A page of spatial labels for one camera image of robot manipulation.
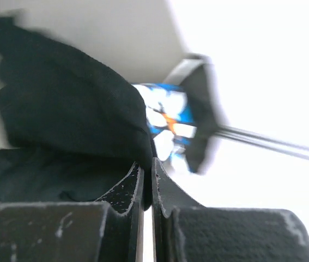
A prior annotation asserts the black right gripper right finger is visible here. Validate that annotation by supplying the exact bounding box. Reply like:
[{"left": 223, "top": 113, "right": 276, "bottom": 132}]
[{"left": 152, "top": 158, "right": 309, "bottom": 262}]

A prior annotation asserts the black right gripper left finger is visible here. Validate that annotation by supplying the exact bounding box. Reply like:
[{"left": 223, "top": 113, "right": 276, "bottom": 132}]
[{"left": 0, "top": 164, "right": 144, "bottom": 262}]

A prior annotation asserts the black t shirt flower print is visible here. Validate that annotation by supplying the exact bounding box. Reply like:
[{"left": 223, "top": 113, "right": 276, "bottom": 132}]
[{"left": 0, "top": 8, "right": 226, "bottom": 211}]

